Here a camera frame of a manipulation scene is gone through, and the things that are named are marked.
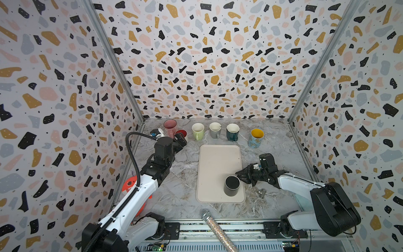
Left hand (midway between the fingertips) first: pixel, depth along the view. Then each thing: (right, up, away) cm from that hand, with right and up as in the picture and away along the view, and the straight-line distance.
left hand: (179, 137), depth 78 cm
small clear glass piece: (+43, -30, +7) cm, 53 cm away
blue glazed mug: (+44, -1, +21) cm, 48 cm away
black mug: (+26, -24, 0) cm, 35 cm away
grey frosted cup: (+19, +6, +32) cm, 37 cm away
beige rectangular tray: (+19, -17, +21) cm, 32 cm away
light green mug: (+7, +5, +30) cm, 31 cm away
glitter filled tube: (+20, -42, -7) cm, 47 cm away
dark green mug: (+30, +3, +23) cm, 38 cm away
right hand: (+30, -20, +7) cm, 37 cm away
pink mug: (-11, +6, +26) cm, 29 cm away
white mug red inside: (-2, +3, +25) cm, 26 cm away
